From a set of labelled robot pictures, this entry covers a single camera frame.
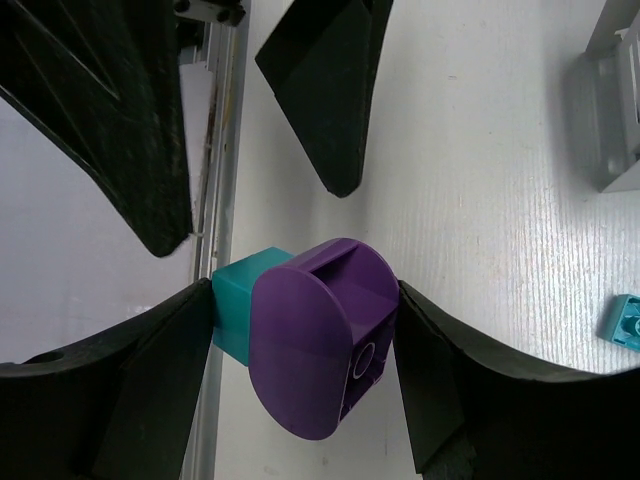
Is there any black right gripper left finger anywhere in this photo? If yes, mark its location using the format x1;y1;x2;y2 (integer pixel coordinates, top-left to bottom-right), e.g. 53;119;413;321
1;278;214;479

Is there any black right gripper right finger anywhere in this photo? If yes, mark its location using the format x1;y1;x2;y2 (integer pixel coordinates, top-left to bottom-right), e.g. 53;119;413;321
394;283;639;479

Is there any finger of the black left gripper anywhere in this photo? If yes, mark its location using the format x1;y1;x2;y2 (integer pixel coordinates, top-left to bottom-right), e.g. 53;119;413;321
255;0;393;198
1;0;193;257

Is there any teal small square lego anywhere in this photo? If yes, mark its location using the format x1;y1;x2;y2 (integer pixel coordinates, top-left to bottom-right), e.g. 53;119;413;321
211;247;293;367

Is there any purple rounded lego brick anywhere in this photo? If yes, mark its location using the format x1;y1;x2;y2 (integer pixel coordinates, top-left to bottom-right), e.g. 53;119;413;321
249;238;399;440

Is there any small teal lego brick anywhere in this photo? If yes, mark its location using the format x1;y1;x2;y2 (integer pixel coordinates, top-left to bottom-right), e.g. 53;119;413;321
598;294;640;352

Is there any white slotted container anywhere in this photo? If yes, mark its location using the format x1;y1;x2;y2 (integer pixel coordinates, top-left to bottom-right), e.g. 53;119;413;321
563;1;639;193

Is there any aluminium table front rail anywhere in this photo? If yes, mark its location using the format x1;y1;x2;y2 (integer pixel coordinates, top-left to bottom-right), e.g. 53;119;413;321
180;15;250;479

